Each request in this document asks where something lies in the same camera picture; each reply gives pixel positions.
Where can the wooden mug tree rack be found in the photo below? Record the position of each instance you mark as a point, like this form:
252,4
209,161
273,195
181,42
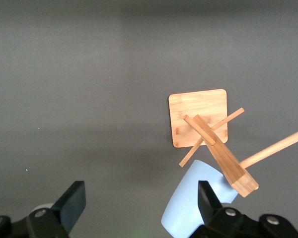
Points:
198,104

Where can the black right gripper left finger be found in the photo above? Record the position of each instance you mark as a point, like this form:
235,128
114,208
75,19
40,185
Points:
72,198

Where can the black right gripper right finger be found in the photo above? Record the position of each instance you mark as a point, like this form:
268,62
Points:
208,203

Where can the light blue plastic cup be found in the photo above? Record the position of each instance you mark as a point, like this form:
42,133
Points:
186,193

